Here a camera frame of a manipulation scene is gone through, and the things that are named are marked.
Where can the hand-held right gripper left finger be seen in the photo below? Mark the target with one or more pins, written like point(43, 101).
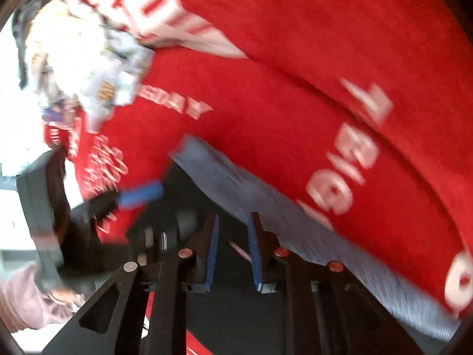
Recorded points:
point(211, 255)

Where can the person's left forearm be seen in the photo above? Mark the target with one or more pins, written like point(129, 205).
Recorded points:
point(26, 299)

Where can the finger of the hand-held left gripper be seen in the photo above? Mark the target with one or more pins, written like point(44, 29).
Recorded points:
point(142, 195)
point(183, 225)

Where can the black pants with patterned waistband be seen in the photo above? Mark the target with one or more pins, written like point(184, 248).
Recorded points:
point(229, 188)

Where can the red printed blanket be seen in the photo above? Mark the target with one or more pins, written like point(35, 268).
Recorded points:
point(295, 63)

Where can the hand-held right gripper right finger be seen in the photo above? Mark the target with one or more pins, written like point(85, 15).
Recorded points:
point(255, 259)

